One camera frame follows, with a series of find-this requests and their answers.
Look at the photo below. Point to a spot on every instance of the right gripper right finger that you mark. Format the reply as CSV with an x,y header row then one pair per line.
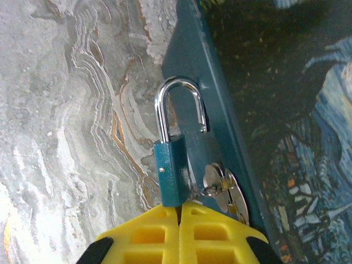
x,y
214,242

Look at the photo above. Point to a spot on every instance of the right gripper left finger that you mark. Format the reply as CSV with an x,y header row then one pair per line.
x,y
148,242

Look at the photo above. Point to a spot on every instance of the teal padlock with steel shackle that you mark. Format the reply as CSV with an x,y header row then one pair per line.
x,y
170,176

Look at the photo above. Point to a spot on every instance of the silver key cloverleaf head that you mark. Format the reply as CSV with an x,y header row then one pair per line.
x,y
211,176

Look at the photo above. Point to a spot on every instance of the starry night painted box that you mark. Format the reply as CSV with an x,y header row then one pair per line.
x,y
275,82

